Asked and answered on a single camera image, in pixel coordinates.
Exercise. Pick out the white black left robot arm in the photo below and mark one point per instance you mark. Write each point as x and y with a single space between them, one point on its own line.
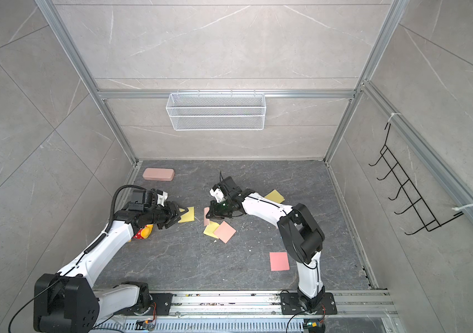
67 302

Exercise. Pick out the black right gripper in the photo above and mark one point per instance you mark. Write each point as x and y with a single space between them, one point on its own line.
216 211

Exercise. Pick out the pink eraser case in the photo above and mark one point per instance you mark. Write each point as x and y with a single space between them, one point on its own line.
158 174

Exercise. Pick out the white wire mesh basket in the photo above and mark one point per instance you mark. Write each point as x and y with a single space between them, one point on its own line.
202 111

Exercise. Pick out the yellow memo pad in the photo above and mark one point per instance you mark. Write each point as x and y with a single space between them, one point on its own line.
188 217
275 196

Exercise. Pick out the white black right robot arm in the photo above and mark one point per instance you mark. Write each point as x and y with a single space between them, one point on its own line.
301 235

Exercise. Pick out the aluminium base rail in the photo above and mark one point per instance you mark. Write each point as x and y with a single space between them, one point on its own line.
253 311

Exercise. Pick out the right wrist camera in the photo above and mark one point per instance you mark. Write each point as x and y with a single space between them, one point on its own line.
218 194

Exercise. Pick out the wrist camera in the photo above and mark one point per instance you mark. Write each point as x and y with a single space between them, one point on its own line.
148 198
218 194

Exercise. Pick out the yellow torn memo page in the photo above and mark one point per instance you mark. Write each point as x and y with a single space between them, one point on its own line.
210 229

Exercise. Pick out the pink memo pad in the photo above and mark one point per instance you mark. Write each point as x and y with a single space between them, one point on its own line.
206 219
279 261

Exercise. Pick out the black wire hook rack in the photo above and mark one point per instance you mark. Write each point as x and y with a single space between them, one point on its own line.
406 188

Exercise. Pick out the pink torn memo page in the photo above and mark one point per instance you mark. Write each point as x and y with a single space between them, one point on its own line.
225 232

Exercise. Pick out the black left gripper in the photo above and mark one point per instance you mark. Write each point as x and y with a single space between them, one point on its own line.
173 211

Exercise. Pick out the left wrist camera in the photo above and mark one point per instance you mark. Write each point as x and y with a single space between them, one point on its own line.
148 198

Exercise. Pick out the yellow plush toy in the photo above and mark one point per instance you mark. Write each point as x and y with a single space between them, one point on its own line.
144 233

